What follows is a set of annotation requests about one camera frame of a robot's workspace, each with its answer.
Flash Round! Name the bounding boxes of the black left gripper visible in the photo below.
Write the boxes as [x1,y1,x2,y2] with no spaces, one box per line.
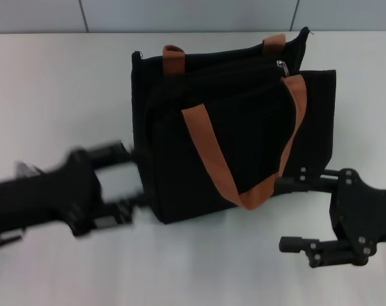
[0,141,149,237]

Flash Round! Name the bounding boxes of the short black cable with plug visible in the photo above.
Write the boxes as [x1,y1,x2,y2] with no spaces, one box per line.
[0,229,24,249]

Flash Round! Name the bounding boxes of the silver zipper pull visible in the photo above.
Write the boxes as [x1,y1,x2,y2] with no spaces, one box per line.
[276,59,291,79]

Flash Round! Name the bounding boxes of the black bag with orange handles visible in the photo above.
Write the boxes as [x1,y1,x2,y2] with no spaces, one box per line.
[131,27,337,226]

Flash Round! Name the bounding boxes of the silver plug connector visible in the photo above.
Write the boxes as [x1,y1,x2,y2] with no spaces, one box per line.
[15,161,38,178]

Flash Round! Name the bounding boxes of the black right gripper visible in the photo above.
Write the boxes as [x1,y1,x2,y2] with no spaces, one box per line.
[275,167,386,269]

